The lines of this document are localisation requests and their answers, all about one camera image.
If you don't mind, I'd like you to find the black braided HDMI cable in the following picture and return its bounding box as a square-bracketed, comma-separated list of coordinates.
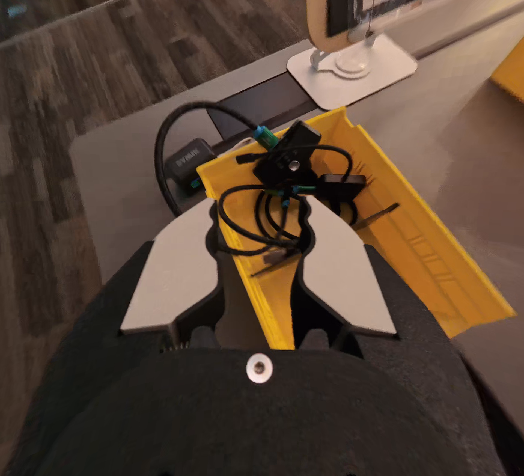
[218, 183, 318, 257]
[154, 100, 284, 219]

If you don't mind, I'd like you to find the black bin divider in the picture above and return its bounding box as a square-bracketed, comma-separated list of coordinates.
[250, 203, 400, 279]

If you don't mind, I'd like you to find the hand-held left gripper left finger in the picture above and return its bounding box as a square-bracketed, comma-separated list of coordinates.
[119, 200, 227, 335]

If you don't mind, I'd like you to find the black power adapter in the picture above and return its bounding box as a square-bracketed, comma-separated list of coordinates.
[165, 137, 217, 195]

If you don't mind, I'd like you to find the instruction sheet on stand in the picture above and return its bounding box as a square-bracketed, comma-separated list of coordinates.
[305, 0, 508, 53]

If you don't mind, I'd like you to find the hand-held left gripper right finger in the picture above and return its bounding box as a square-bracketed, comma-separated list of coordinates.
[291, 195, 400, 347]

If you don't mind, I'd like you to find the yellow plastic bin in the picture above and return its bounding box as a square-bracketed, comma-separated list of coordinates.
[490, 36, 524, 102]
[196, 107, 516, 350]

